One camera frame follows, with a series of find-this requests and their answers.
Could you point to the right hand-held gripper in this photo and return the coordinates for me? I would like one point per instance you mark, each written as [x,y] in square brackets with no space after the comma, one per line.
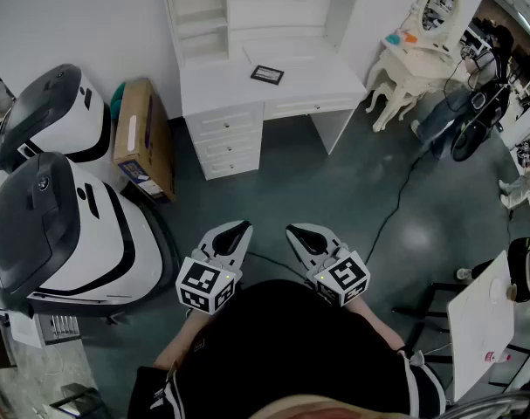
[345,277]

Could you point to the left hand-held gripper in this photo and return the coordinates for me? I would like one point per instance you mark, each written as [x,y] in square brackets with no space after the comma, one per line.
[203,284]

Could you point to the black picture frame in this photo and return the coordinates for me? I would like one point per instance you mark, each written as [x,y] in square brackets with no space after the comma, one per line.
[267,75]

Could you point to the person's left forearm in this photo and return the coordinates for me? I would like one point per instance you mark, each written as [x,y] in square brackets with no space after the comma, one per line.
[181,343]

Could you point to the person's right forearm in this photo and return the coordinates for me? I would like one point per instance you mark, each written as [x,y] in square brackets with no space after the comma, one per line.
[376,325]

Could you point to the white desk with drawers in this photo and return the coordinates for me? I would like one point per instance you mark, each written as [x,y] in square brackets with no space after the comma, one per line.
[308,81]

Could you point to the person's black striped shirt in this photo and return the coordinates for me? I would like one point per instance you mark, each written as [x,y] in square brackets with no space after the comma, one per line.
[291,347]

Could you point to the brown cardboard box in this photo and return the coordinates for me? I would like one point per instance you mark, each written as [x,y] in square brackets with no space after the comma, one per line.
[140,146]

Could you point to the black metal chair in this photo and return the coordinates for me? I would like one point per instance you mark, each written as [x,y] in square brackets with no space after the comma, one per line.
[426,317]

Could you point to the clear plastic bottle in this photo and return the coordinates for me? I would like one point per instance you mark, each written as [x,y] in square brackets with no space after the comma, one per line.
[463,273]

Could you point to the cream curved-leg stool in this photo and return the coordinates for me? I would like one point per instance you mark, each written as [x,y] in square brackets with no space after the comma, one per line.
[393,100]

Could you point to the person's head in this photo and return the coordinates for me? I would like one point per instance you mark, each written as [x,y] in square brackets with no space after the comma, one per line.
[334,408]

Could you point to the teal round object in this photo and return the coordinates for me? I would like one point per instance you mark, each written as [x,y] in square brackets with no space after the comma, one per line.
[117,100]

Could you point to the cream dressing table with mirror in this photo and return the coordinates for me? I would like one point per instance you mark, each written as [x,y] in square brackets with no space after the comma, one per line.
[421,63]

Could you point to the black floor fan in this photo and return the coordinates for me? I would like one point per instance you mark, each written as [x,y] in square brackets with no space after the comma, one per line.
[524,269]

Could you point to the clear bottle red label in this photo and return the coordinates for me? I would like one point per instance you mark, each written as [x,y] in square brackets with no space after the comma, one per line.
[497,357]

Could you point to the small teal item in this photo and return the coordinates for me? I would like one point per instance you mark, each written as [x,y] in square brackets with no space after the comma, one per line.
[393,39]

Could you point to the white paper sheet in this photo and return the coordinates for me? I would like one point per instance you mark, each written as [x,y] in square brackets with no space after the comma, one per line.
[24,330]

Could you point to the small orange item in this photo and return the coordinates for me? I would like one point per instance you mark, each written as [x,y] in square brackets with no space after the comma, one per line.
[410,38]

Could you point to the right hand-held gripper camera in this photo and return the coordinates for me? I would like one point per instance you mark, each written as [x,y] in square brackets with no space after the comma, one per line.
[339,251]

